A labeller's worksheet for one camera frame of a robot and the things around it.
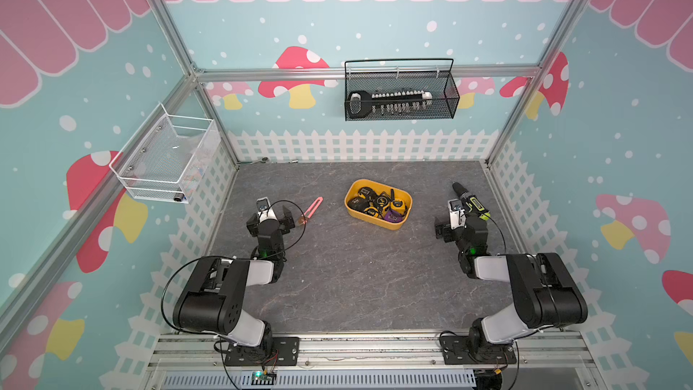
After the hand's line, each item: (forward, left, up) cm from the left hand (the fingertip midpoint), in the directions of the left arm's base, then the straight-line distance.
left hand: (273, 213), depth 92 cm
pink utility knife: (+8, -11, -10) cm, 16 cm away
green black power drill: (+10, -72, -5) cm, 73 cm away
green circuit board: (-46, -3, -13) cm, 47 cm away
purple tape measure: (+4, -43, -7) cm, 43 cm away
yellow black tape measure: (+14, -32, -7) cm, 36 cm away
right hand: (+2, -62, -2) cm, 62 cm away
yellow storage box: (+17, -37, -6) cm, 41 cm away
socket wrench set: (+28, -30, +25) cm, 48 cm away
